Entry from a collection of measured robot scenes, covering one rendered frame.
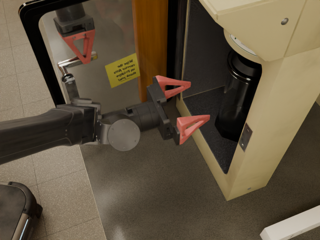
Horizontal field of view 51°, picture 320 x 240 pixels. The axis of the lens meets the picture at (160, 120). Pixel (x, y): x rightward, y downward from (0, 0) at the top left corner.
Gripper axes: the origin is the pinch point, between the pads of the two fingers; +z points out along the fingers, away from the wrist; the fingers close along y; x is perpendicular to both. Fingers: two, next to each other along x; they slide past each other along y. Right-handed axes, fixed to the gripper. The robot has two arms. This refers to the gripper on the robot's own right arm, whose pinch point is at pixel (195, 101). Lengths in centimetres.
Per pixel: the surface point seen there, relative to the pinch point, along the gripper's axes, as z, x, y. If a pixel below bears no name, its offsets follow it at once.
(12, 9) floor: -57, 115, 233
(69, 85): -24.0, -3.1, 10.8
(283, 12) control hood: 1.5, -31.2, -14.9
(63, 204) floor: -48, 117, 46
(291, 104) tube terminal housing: 9.7, -11.3, -14.5
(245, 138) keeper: 3.9, -2.3, -13.1
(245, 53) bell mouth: 6.2, -14.6, -4.1
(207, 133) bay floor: 5.0, 16.0, 1.1
